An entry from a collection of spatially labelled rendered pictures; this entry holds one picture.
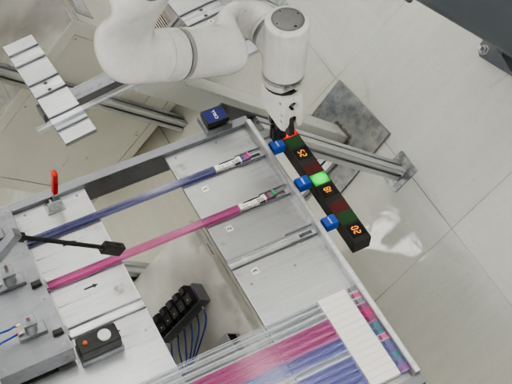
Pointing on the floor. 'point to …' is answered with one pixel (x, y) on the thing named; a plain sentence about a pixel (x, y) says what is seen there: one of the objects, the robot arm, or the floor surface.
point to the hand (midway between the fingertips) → (278, 131)
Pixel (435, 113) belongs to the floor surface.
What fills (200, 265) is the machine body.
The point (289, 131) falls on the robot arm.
